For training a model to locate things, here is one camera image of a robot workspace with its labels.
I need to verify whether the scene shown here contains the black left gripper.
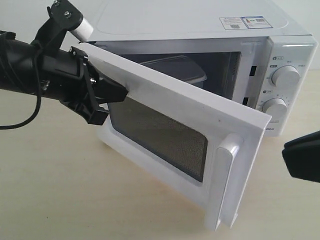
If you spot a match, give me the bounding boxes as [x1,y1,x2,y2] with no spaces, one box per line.
[40,47,129,125]

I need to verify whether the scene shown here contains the white plastic lidded container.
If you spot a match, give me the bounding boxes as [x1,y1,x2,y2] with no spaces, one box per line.
[140,55,207,89]

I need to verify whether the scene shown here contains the white microwave door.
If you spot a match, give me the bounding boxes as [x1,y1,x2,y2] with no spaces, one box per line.
[79,43,271,215]

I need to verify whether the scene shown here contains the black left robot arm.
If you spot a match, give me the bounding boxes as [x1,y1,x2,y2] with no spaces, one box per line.
[0,31,128,126]

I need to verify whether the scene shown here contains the white microwave oven body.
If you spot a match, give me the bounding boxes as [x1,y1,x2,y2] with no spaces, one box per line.
[88,0,318,137]

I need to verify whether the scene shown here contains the lower white control knob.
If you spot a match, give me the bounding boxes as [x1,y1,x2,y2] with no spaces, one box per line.
[262,98,288,119]

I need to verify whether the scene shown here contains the white control knob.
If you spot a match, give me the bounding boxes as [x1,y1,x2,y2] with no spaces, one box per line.
[262,98,288,119]
[271,65,301,89]

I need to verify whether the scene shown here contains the upper white control knob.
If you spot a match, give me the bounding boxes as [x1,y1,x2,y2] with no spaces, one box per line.
[271,65,301,89]

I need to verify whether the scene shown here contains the blue energy label sticker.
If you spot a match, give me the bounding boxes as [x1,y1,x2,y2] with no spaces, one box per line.
[241,16,273,29]

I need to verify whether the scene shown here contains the white blue warning sticker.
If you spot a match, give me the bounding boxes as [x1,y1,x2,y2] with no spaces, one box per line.
[219,17,248,31]

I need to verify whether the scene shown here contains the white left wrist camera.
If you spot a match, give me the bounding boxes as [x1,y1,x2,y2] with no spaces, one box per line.
[46,0,94,42]

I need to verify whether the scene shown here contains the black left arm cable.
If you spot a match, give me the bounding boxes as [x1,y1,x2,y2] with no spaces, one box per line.
[0,32,45,131]

